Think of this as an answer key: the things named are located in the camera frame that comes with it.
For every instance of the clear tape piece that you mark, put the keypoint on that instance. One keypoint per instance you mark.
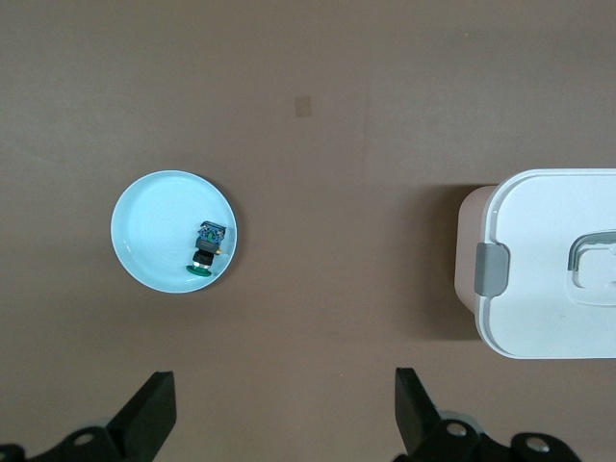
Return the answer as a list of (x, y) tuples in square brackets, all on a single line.
[(303, 107)]

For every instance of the green blue push-button switch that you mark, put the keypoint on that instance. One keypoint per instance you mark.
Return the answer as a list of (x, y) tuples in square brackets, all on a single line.
[(208, 245)]

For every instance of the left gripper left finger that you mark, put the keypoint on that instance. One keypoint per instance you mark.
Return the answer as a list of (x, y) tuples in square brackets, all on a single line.
[(130, 433)]

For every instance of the light blue round plate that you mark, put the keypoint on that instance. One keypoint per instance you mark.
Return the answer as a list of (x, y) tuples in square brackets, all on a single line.
[(154, 231)]

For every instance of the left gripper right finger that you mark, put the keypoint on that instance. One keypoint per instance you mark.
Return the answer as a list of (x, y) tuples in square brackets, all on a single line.
[(423, 433)]

